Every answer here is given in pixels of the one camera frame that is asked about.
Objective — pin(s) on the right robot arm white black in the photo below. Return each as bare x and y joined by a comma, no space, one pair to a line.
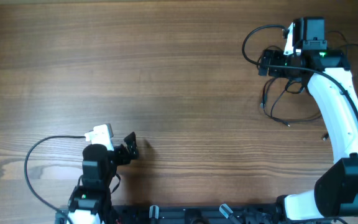
326,75

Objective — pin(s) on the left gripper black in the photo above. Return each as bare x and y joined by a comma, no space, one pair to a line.
125,157

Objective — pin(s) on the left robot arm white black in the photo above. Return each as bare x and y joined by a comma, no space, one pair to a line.
90,201

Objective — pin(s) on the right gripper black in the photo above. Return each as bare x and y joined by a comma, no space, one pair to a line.
276,56

